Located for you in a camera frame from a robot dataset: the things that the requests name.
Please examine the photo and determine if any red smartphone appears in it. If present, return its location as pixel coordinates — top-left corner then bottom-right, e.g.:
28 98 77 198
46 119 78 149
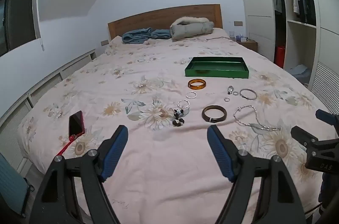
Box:
68 111 86 136

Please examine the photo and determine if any silver beaded necklace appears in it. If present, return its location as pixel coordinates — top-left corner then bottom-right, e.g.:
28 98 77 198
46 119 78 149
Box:
233 105 281 132

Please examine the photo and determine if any person's right forearm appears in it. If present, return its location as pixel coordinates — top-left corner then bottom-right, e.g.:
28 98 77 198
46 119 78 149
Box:
316 174 335 216

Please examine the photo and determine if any red lanyard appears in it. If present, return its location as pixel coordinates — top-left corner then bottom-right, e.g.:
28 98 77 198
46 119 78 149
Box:
56 134 78 158

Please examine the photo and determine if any window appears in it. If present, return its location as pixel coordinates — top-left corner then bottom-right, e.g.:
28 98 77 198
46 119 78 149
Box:
0 0 41 56

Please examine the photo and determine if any bed with floral sheet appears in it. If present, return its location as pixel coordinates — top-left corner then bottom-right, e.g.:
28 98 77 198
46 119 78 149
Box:
16 28 339 224

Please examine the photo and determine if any dark brown bangle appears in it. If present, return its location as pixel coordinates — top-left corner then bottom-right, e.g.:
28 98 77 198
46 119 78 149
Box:
201 105 227 123

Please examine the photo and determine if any wooden headboard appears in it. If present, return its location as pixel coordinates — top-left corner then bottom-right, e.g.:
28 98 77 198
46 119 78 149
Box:
107 4 223 40

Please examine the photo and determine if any thin silver bangle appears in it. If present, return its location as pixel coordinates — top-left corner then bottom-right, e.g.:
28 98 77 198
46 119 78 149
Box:
239 88 258 101

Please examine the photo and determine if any large blue folded blanket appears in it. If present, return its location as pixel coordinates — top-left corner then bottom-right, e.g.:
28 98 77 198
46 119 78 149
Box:
122 27 153 43

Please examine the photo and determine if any small blue folded blanket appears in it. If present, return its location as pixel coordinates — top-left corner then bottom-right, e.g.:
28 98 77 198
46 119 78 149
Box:
151 29 172 39

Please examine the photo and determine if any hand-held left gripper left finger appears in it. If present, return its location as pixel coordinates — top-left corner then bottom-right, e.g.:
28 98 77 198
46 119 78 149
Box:
29 125 129 224

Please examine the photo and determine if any blue fabric bag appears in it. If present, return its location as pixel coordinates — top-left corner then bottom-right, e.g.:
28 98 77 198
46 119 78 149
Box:
0 152 35 215

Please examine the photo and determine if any white wardrobe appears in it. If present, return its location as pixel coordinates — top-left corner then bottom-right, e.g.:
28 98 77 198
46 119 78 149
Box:
230 0 339 113

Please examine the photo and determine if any green rectangular tray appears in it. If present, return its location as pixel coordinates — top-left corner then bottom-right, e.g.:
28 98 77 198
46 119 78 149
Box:
185 56 250 79

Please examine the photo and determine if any white louvred panel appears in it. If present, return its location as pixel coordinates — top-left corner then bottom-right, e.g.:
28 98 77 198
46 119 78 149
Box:
311 62 339 113

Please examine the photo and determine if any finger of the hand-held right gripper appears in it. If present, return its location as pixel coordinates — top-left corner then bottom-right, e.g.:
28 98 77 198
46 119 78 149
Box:
290 126 320 147
315 109 339 132

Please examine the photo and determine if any red bag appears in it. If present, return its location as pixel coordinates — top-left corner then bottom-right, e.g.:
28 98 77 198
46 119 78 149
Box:
274 46 286 68

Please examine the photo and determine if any amber translucent bangle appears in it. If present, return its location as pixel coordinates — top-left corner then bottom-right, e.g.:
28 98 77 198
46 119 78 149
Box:
188 78 207 90

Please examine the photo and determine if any white low cabinet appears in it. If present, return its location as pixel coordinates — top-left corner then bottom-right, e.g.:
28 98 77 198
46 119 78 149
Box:
0 49 96 161

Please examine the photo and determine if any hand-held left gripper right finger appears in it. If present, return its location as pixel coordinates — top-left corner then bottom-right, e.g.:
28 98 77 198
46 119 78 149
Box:
207 124 305 224

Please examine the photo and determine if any wooden nightstand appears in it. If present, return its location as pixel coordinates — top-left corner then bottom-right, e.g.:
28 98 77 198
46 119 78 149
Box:
236 40 258 52

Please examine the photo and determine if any grey fur-trimmed coat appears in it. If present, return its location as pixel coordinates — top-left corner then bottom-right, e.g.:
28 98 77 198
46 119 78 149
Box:
169 17 214 41

